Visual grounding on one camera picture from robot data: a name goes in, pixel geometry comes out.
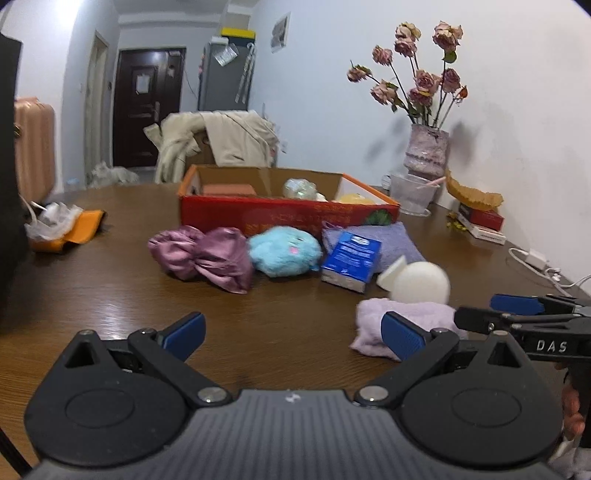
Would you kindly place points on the yellow box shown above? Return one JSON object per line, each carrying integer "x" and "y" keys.
{"x": 238, "y": 32}

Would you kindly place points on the blue plush toy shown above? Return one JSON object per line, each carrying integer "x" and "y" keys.
{"x": 284, "y": 251}

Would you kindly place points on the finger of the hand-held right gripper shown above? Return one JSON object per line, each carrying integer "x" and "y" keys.
{"x": 480, "y": 319}
{"x": 515, "y": 304}

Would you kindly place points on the yellow plush toy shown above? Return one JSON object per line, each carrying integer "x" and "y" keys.
{"x": 353, "y": 198}

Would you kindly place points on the blue tissue pack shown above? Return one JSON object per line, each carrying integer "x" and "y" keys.
{"x": 351, "y": 258}

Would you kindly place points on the orange paper baking liners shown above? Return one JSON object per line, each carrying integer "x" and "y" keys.
{"x": 475, "y": 196}

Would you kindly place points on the beige coat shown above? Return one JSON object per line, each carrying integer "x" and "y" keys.
{"x": 235, "y": 138}

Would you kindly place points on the white folded umbrella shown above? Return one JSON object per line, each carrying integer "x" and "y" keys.
{"x": 244, "y": 76}

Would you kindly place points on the grey-purple cloth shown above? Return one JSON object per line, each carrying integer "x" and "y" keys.
{"x": 397, "y": 242}

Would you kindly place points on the grey fridge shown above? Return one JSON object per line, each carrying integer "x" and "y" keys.
{"x": 221, "y": 87}

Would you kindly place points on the pink speckled vase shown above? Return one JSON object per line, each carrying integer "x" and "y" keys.
{"x": 427, "y": 150}

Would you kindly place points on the orange cloth with plastic bag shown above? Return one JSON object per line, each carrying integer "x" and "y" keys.
{"x": 83, "y": 226}

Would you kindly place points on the brown foam block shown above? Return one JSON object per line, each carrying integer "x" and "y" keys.
{"x": 228, "y": 190}

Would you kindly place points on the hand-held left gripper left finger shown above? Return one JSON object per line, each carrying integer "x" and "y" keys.
{"x": 187, "y": 334}

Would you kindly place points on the pink satin cloth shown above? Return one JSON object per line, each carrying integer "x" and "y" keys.
{"x": 207, "y": 258}

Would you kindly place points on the person's right hand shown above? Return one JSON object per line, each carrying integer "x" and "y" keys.
{"x": 575, "y": 415}

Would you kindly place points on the brown chair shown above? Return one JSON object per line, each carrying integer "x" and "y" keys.
{"x": 203, "y": 150}

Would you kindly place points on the clear plastic cup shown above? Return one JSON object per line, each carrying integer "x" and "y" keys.
{"x": 411, "y": 196}

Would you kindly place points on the red flat box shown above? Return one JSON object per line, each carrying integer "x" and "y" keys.
{"x": 485, "y": 218}

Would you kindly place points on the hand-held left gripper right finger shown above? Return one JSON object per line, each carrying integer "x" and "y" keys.
{"x": 401, "y": 334}

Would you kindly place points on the clear plastic pouch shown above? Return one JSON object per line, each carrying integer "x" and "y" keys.
{"x": 226, "y": 55}

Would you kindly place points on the glittery clear ball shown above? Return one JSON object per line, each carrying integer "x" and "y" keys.
{"x": 300, "y": 188}

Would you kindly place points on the wall poster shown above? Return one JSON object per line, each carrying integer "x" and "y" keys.
{"x": 280, "y": 32}

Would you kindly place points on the white cat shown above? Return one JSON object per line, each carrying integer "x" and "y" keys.
{"x": 111, "y": 174}

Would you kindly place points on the bunch of dried roses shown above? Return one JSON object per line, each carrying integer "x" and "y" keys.
{"x": 427, "y": 81}

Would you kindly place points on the light purple towel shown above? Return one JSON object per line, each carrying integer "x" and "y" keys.
{"x": 369, "y": 323}

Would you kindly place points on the white flat box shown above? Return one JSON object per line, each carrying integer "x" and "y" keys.
{"x": 487, "y": 235}

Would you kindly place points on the black monitor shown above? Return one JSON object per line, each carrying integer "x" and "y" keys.
{"x": 9, "y": 184}

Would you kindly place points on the pink suitcase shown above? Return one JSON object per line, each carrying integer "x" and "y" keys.
{"x": 34, "y": 147}

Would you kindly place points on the white plastic bag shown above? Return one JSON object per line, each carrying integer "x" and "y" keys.
{"x": 51, "y": 219}

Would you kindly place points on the paper sheet on door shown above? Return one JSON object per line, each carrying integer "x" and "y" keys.
{"x": 142, "y": 84}

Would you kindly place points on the red cardboard box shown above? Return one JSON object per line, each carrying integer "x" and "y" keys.
{"x": 277, "y": 214}

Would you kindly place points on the pink straw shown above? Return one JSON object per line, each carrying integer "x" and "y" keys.
{"x": 431, "y": 183}

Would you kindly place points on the dark brown door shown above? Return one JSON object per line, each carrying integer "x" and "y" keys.
{"x": 134, "y": 124}

